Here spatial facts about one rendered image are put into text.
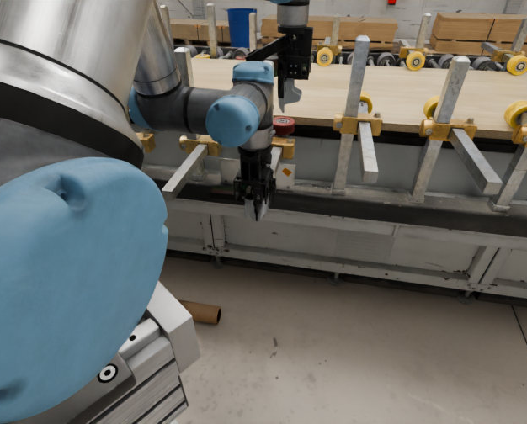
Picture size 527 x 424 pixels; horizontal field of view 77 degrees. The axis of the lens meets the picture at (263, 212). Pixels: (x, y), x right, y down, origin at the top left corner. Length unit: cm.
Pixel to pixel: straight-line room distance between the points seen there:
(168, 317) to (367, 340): 129
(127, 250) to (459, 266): 168
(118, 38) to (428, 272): 166
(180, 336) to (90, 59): 32
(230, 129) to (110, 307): 38
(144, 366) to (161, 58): 40
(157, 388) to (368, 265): 135
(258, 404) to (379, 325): 65
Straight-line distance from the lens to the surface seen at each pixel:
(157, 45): 53
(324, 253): 166
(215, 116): 52
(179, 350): 44
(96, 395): 34
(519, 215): 129
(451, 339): 177
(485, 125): 133
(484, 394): 168
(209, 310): 157
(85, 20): 19
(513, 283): 191
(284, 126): 111
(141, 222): 17
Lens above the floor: 132
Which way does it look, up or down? 37 degrees down
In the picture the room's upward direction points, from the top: straight up
